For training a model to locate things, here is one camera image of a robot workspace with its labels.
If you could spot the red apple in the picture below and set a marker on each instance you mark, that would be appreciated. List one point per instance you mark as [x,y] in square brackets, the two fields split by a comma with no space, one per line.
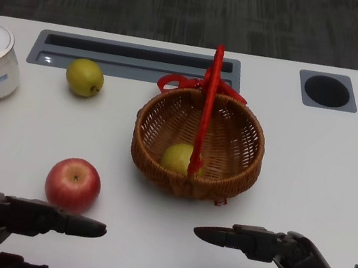
[73,184]

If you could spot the yellow lemon on table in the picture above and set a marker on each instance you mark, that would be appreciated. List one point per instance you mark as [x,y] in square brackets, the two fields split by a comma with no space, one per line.
[83,77]

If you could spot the yellow-green pear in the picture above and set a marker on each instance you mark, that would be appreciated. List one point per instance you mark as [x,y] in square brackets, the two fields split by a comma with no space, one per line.
[176,158]

